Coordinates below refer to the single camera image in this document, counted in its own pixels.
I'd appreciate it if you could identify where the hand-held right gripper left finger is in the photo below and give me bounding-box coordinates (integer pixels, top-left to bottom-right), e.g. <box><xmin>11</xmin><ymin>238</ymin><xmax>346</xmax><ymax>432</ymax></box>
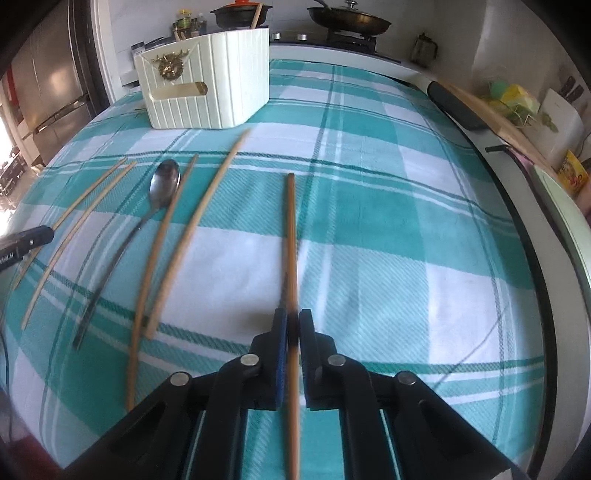
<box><xmin>58</xmin><ymin>307</ymin><xmax>289</xmax><ymax>480</ymax></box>

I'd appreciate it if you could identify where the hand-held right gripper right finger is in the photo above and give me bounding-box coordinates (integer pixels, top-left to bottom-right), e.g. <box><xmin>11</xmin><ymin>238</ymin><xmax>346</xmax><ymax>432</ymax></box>
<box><xmin>298</xmin><ymin>308</ymin><xmax>513</xmax><ymax>480</ymax></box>

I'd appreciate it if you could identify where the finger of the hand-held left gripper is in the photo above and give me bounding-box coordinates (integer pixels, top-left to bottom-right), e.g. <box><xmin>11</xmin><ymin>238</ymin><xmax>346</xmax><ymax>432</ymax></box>
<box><xmin>0</xmin><ymin>225</ymin><xmax>55</xmax><ymax>254</ymax></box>

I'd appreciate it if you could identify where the cream ribbed utensil holder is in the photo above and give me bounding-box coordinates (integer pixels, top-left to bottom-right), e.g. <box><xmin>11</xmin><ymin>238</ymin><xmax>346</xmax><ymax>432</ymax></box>
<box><xmin>133</xmin><ymin>27</ymin><xmax>271</xmax><ymax>131</ymax></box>

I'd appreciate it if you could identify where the pale wooden chopstick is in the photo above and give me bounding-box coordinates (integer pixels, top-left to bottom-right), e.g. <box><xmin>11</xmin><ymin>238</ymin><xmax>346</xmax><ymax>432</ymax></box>
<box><xmin>21</xmin><ymin>160</ymin><xmax>138</xmax><ymax>330</ymax></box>
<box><xmin>13</xmin><ymin>157</ymin><xmax>128</xmax><ymax>291</ymax></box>

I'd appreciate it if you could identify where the metal spoon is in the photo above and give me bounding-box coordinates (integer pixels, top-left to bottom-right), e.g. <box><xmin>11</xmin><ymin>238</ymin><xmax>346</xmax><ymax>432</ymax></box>
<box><xmin>71</xmin><ymin>158</ymin><xmax>182</xmax><ymax>350</ymax></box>

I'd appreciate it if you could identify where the grey refrigerator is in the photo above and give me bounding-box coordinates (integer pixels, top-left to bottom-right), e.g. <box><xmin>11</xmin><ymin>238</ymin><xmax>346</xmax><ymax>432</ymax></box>
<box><xmin>7</xmin><ymin>0</ymin><xmax>95</xmax><ymax>169</ymax></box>

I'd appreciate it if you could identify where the black clay pot red lid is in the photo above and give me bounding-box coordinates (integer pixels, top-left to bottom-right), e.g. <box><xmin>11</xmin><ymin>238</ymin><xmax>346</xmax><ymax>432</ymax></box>
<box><xmin>210</xmin><ymin>0</ymin><xmax>274</xmax><ymax>28</ymax></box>

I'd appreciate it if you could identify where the green cutting board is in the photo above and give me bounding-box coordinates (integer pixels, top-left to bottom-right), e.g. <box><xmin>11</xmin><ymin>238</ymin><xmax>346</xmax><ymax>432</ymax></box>
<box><xmin>531</xmin><ymin>164</ymin><xmax>591</xmax><ymax>282</ymax></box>

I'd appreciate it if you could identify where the wooden cutting board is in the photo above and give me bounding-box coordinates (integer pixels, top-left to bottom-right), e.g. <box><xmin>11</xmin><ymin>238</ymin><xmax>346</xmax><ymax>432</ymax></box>
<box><xmin>438</xmin><ymin>80</ymin><xmax>561</xmax><ymax>174</ymax></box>

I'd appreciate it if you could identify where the black gas stove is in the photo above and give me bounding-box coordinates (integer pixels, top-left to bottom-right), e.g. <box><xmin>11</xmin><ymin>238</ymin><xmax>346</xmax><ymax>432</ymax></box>
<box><xmin>269</xmin><ymin>30</ymin><xmax>402</xmax><ymax>64</ymax></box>

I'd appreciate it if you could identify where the yellow printed cup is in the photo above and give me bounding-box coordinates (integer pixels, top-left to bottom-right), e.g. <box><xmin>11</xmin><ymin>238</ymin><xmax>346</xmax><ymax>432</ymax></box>
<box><xmin>556</xmin><ymin>150</ymin><xmax>590</xmax><ymax>200</ymax></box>

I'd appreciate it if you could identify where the dark green water jug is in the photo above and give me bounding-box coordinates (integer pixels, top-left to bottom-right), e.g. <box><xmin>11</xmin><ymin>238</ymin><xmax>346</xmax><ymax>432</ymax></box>
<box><xmin>411</xmin><ymin>32</ymin><xmax>438</xmax><ymax>68</ymax></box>

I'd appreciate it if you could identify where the yellow sponge cloth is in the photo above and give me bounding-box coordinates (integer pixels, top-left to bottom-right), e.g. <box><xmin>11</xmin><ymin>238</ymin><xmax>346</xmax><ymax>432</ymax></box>
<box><xmin>501</xmin><ymin>84</ymin><xmax>540</xmax><ymax>116</ymax></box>

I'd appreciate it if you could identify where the wok with glass lid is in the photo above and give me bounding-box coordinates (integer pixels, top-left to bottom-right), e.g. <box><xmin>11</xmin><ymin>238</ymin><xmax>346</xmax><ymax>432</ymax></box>
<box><xmin>307</xmin><ymin>0</ymin><xmax>393</xmax><ymax>38</ymax></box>

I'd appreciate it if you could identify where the white knife block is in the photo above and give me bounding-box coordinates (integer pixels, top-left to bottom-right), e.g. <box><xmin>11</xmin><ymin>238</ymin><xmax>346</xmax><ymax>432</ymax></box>
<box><xmin>536</xmin><ymin>88</ymin><xmax>585</xmax><ymax>158</ymax></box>

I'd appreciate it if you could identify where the metal wire rack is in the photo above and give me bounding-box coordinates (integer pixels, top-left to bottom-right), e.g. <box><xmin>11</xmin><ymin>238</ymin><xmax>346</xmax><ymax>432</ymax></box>
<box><xmin>480</xmin><ymin>80</ymin><xmax>541</xmax><ymax>130</ymax></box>

